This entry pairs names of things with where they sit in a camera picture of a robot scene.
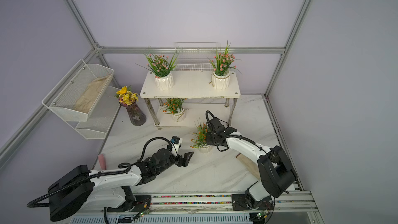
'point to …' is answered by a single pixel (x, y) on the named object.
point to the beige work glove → (251, 165)
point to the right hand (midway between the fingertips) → (211, 141)
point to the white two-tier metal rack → (193, 95)
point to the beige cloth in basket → (85, 103)
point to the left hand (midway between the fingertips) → (186, 150)
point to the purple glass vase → (137, 116)
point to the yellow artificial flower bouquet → (126, 96)
